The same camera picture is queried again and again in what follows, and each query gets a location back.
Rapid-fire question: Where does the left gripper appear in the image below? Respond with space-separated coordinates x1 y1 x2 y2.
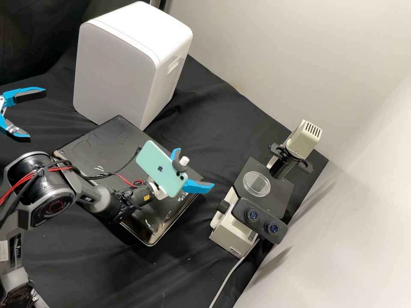
0 87 47 142

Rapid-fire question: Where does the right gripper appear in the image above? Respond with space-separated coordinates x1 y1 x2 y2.
148 147 215 200

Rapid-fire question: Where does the petri dish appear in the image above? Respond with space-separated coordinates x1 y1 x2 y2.
242 170 272 197

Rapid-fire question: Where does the cream microscope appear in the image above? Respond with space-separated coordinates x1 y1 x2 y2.
209 119 324 258

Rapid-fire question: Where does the black tray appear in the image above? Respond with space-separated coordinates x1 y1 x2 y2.
52 115 205 247

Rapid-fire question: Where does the white box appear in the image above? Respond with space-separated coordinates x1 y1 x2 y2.
73 1 194 131

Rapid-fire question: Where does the right wrist camera phone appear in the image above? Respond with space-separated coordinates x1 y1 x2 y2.
135 140 190 198

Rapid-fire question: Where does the black cable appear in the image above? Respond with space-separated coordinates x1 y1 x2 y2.
80 146 144 180

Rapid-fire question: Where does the grey cable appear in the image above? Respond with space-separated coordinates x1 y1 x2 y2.
211 254 246 308

